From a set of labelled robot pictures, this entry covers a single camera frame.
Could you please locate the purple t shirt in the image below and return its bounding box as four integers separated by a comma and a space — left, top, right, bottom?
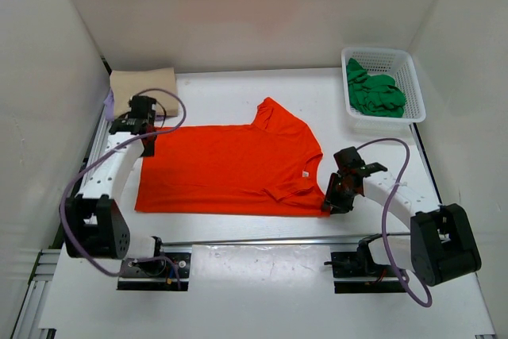
103, 90, 114, 121

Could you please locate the beige t shirt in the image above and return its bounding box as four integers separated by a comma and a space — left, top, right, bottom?
110, 67, 179, 118

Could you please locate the orange t shirt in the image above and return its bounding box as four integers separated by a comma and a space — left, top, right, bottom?
135, 98, 326, 218

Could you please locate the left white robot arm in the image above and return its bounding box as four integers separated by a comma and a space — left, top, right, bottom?
64, 96, 160, 260

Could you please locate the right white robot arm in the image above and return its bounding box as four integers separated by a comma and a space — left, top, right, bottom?
322, 147, 482, 287

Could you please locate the green t shirt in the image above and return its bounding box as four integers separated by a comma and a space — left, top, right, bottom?
346, 58, 406, 118

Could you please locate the white plastic basket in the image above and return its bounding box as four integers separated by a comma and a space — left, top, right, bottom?
341, 47, 426, 131

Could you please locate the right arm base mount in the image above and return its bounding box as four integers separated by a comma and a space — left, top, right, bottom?
323, 252, 405, 295

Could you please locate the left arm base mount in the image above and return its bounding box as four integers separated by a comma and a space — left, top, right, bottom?
117, 246, 192, 292

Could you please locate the aluminium frame rail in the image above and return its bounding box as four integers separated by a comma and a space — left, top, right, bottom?
11, 116, 497, 339

